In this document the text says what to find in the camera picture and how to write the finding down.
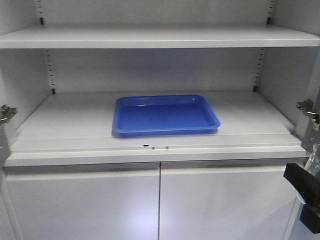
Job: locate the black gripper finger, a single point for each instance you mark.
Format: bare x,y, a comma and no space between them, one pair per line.
310,217
293,173

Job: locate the right lower cabinet door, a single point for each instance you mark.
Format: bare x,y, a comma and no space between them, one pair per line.
226,200

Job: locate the cabinet door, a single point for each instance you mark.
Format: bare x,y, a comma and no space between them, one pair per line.
226,200
85,202

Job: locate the left lower cabinet door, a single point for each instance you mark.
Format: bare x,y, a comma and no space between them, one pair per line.
85,202

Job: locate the grey upper cabinet shelf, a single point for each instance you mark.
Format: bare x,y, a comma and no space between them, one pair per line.
155,37

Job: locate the right metal door hinge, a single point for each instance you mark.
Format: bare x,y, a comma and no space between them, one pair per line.
306,107

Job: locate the metal door hinge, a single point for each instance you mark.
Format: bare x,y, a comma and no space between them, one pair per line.
7,113
306,107

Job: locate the blue plastic tray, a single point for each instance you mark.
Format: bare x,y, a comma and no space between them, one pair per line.
162,115

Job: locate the left metal door hinge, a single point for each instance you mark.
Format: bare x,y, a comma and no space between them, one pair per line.
7,113

